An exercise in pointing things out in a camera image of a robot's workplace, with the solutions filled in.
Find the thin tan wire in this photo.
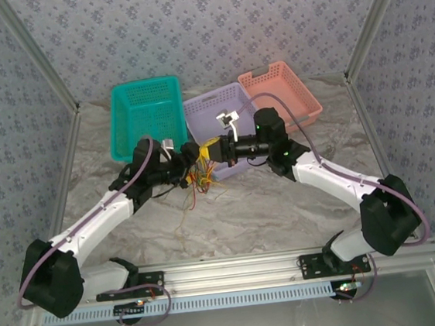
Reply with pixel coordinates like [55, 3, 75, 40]
[169, 196, 200, 254]
[202, 180, 233, 208]

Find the pink plastic basket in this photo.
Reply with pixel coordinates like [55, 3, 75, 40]
[235, 57, 325, 138]

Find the purple plastic basket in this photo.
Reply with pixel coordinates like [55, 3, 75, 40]
[181, 80, 267, 185]

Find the teal plastic basket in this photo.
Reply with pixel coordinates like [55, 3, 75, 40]
[102, 74, 191, 163]

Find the small black circuit board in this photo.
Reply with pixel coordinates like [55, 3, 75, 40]
[332, 278, 364, 304]
[112, 299, 149, 326]

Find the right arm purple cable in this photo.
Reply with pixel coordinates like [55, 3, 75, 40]
[233, 77, 435, 312]

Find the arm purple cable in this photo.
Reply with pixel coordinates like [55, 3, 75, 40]
[3, 133, 176, 326]
[233, 77, 435, 312]

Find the left gripper thin black cable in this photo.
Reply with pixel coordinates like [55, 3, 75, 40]
[148, 181, 181, 201]

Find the gripper thin black cable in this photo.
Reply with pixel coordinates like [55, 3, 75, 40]
[148, 181, 181, 201]
[245, 154, 269, 167]

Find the right gripper thin black cable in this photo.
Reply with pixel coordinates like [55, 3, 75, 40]
[245, 154, 269, 167]

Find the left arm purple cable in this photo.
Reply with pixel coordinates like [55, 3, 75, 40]
[3, 133, 176, 326]

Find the aluminium table edge rail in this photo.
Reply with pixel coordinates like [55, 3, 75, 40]
[343, 69, 399, 190]
[35, 105, 96, 244]

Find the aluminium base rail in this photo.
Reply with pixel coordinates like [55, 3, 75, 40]
[135, 235, 435, 299]

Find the left black mount plate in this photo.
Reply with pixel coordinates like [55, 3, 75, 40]
[92, 268, 168, 304]

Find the black mount plate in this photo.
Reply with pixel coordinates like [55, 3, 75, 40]
[297, 247, 372, 282]
[92, 268, 168, 304]

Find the light blue slotted cable duct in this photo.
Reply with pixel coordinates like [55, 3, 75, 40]
[41, 280, 337, 326]

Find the right black mount plate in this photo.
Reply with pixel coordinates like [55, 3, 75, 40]
[297, 247, 372, 282]

